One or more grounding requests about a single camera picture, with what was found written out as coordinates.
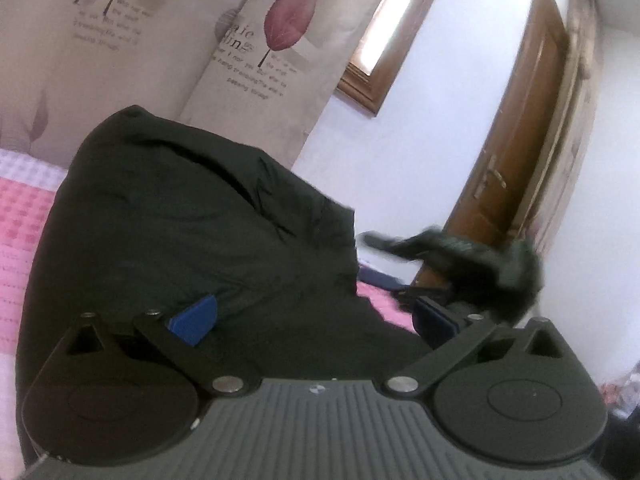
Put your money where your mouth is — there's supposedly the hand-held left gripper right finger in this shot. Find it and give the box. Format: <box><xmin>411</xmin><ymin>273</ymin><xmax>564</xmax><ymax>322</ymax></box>
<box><xmin>382</xmin><ymin>297</ymin><xmax>569</xmax><ymax>400</ymax></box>

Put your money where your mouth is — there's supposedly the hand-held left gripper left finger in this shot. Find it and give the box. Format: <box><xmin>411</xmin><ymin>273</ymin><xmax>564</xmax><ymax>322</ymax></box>
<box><xmin>67</xmin><ymin>294</ymin><xmax>259</xmax><ymax>400</ymax></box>

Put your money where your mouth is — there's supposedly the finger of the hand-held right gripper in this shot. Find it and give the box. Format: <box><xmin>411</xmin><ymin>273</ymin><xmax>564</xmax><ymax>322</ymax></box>
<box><xmin>358</xmin><ymin>266</ymin><xmax>449</xmax><ymax>297</ymax></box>
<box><xmin>360</xmin><ymin>230</ymin><xmax>437</xmax><ymax>263</ymax></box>

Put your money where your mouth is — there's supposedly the black padded jacket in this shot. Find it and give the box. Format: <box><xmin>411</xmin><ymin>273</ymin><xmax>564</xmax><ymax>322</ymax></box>
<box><xmin>15</xmin><ymin>105</ymin><xmax>437</xmax><ymax>443</ymax></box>

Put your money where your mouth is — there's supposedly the brown wooden door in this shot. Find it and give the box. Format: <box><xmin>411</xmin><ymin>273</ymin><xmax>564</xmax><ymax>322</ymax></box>
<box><xmin>415</xmin><ymin>0</ymin><xmax>601</xmax><ymax>292</ymax></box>

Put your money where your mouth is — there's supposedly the floral cloth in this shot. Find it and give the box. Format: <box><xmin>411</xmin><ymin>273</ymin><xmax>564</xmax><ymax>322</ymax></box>
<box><xmin>599</xmin><ymin>367</ymin><xmax>640</xmax><ymax>423</ymax></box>

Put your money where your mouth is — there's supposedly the pink checkered bed sheet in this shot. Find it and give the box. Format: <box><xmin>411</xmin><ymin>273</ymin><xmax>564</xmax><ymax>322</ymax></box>
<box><xmin>0</xmin><ymin>147</ymin><xmax>427</xmax><ymax>480</ymax></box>

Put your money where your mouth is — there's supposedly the leaf print curtain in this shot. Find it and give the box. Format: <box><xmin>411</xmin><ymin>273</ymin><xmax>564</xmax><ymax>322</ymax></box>
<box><xmin>0</xmin><ymin>0</ymin><xmax>401</xmax><ymax>172</ymax></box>

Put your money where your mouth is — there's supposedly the metal door handle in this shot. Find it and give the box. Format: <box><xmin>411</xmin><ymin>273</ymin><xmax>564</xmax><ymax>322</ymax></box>
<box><xmin>474</xmin><ymin>156</ymin><xmax>507</xmax><ymax>202</ymax></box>

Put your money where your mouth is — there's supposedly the wooden window frame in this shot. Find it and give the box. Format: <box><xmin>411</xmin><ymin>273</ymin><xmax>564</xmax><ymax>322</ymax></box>
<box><xmin>335</xmin><ymin>0</ymin><xmax>454</xmax><ymax>117</ymax></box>

